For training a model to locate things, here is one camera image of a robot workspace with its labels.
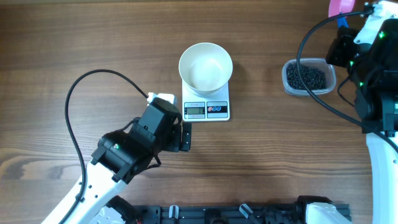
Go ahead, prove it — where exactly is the pink scoop blue handle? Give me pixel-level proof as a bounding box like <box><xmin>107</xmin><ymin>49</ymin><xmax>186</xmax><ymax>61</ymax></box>
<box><xmin>328</xmin><ymin>0</ymin><xmax>355</xmax><ymax>28</ymax></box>

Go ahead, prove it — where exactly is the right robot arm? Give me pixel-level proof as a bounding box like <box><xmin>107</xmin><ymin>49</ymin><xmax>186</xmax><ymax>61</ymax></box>
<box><xmin>326</xmin><ymin>1</ymin><xmax>397</xmax><ymax>223</ymax></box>

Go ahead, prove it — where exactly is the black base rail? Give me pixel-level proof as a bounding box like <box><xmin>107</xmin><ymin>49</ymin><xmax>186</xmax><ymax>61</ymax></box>
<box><xmin>99</xmin><ymin>195</ymin><xmax>352</xmax><ymax>224</ymax></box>

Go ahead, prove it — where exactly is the right black camera cable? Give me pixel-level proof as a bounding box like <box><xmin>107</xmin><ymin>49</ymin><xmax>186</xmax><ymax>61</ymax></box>
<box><xmin>295</xmin><ymin>9</ymin><xmax>398</xmax><ymax>153</ymax></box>

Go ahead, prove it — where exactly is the clear plastic container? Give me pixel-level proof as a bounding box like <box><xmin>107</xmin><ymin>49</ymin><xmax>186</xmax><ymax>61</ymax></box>
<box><xmin>282</xmin><ymin>58</ymin><xmax>336</xmax><ymax>96</ymax></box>

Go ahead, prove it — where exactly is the black camera cable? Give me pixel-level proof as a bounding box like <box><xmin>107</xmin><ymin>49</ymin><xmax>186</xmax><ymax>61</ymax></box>
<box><xmin>57</xmin><ymin>68</ymin><xmax>150</xmax><ymax>224</ymax></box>
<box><xmin>295</xmin><ymin>9</ymin><xmax>398</xmax><ymax>153</ymax></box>

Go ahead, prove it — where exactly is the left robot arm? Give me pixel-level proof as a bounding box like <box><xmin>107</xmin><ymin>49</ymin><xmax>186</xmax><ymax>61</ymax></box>
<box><xmin>44</xmin><ymin>98</ymin><xmax>192</xmax><ymax>223</ymax></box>

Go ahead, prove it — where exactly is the black beans pile in container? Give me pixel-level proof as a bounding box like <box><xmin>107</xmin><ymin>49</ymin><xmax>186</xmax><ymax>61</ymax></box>
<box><xmin>285</xmin><ymin>63</ymin><xmax>326</xmax><ymax>90</ymax></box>

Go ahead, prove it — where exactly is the left black camera cable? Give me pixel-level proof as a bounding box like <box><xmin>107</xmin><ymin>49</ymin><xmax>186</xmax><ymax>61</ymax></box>
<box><xmin>57</xmin><ymin>68</ymin><xmax>150</xmax><ymax>224</ymax></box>

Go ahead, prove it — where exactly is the white bowl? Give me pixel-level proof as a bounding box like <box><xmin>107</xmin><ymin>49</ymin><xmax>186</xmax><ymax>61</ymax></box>
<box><xmin>178</xmin><ymin>42</ymin><xmax>233</xmax><ymax>96</ymax></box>

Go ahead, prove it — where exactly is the white digital kitchen scale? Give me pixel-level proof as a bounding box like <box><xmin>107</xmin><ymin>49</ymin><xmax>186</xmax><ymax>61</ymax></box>
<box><xmin>182</xmin><ymin>82</ymin><xmax>230</xmax><ymax>123</ymax></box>

